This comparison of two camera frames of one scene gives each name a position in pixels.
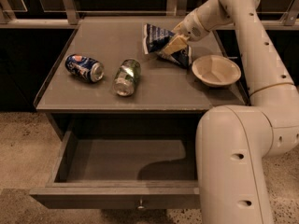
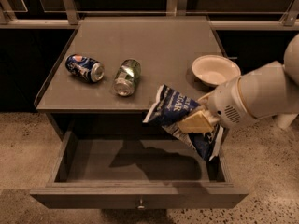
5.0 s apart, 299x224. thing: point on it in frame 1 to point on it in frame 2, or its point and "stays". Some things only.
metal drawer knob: [140, 206] stays
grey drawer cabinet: [103, 85] stays
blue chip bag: [153, 36] to [167, 108]
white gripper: [192, 28] to [224, 102]
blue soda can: [85, 68] stays
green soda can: [127, 77] stays
